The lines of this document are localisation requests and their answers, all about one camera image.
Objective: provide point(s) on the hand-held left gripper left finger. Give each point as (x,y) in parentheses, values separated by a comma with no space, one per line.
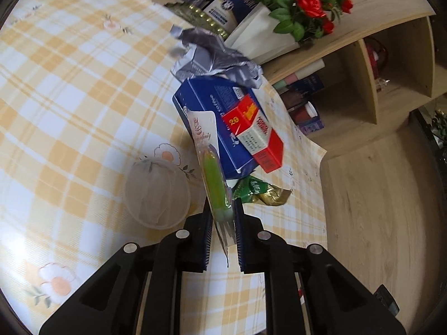
(206,237)

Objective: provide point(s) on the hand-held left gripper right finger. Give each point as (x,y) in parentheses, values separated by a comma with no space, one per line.
(241,240)

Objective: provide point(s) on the green item blister pack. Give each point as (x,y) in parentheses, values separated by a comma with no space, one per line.
(214,181)

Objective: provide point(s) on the green and gold wrapper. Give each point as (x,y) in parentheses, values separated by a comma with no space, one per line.
(269,197)

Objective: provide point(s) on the clear plastic lid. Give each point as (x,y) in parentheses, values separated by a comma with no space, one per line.
(157,195)

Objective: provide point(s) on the red cigarette box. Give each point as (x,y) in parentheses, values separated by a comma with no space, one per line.
(258,136)

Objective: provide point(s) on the blue box on shelf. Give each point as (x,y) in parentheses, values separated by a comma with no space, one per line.
(310,83)
(312,127)

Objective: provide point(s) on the dark blue cardboard box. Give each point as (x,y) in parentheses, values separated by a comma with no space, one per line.
(209,101)

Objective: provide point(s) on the red paper cup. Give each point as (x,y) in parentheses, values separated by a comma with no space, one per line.
(303,115)

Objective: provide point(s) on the brown paper cup stack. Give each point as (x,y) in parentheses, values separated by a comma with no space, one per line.
(291,99)

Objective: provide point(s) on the black countertop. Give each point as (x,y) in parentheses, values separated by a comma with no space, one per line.
(424,153)

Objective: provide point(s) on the pastel paper cup stack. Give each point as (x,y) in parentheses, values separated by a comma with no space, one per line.
(300,75)

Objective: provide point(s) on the crumpled silver wrapper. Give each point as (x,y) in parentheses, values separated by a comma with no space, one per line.
(209,56)

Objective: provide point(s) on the yellow checked tablecloth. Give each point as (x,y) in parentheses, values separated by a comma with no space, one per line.
(70,111)

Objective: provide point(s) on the red rose plant white pot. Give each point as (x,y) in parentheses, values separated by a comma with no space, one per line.
(258,38)

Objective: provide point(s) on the small glass bottle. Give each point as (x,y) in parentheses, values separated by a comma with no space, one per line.
(382,83)

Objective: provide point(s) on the golden chocolate tray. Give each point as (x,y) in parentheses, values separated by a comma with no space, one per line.
(206,19)

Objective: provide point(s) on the wooden shelf unit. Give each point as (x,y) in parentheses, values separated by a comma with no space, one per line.
(384,5)

